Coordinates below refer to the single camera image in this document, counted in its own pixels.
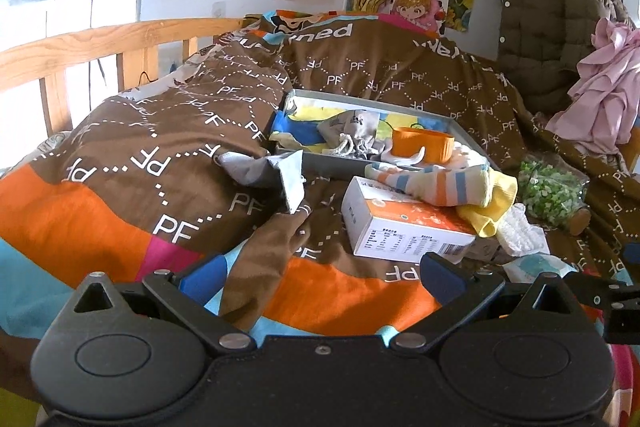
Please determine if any white baby cloth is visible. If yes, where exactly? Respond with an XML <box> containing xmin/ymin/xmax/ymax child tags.
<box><xmin>496</xmin><ymin>202</ymin><xmax>550</xmax><ymax>258</ymax></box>

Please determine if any striped yellow sock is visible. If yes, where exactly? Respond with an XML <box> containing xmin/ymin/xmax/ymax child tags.
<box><xmin>364</xmin><ymin>162</ymin><xmax>518</xmax><ymax>239</ymax></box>

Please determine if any orange fabric cup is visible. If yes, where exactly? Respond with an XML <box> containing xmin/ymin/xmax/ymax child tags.
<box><xmin>392</xmin><ymin>127</ymin><xmax>454</xmax><ymax>164</ymax></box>

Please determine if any grey sock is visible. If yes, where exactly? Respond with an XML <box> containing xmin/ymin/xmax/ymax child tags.
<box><xmin>218</xmin><ymin>150</ymin><xmax>305</xmax><ymax>215</ymax></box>

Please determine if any white orange cardboard box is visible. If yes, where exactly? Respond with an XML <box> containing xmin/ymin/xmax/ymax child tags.
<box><xmin>341</xmin><ymin>176</ymin><xmax>476</xmax><ymax>263</ymax></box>

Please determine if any brown patterned PF blanket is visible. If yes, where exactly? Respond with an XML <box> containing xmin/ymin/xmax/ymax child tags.
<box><xmin>1</xmin><ymin>17</ymin><xmax>639</xmax><ymax>338</ymax></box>

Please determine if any green white beaded bag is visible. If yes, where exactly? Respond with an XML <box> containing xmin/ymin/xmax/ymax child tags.
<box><xmin>518</xmin><ymin>154</ymin><xmax>591</xmax><ymax>236</ymax></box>

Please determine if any grey tray with cartoon lining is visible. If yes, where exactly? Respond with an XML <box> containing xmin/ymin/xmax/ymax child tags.
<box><xmin>269</xmin><ymin>90</ymin><xmax>496</xmax><ymax>180</ymax></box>

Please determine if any pink shirt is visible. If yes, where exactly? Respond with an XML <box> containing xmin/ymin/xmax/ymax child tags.
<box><xmin>546</xmin><ymin>18</ymin><xmax>639</xmax><ymax>155</ymax></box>

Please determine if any window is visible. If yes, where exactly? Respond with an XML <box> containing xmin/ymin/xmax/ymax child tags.
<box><xmin>1</xmin><ymin>0</ymin><xmax>141</xmax><ymax>172</ymax></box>

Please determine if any olive quilted jacket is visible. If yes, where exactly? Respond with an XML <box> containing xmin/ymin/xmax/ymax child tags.
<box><xmin>498</xmin><ymin>0</ymin><xmax>634</xmax><ymax>115</ymax></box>

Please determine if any wooden bed rail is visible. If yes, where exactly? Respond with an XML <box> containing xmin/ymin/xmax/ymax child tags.
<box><xmin>1</xmin><ymin>17</ymin><xmax>243</xmax><ymax>135</ymax></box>

